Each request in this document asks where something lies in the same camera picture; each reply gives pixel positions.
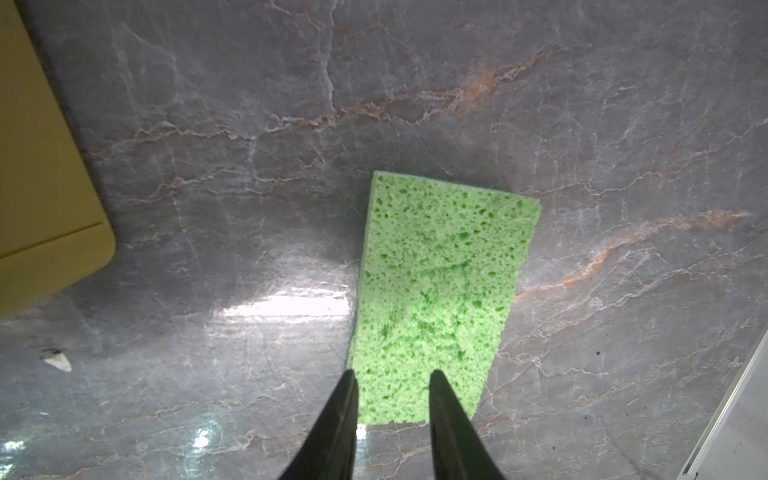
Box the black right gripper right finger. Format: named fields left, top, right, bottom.
left=429, top=369, right=504, bottom=480

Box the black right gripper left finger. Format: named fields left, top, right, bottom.
left=279, top=369, right=359, bottom=480

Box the green sponge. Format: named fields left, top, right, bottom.
left=348, top=171, right=541, bottom=425

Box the olive cream drawer cabinet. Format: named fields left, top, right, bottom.
left=1, top=1, right=116, bottom=317

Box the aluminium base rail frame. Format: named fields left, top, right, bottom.
left=678, top=333, right=768, bottom=480

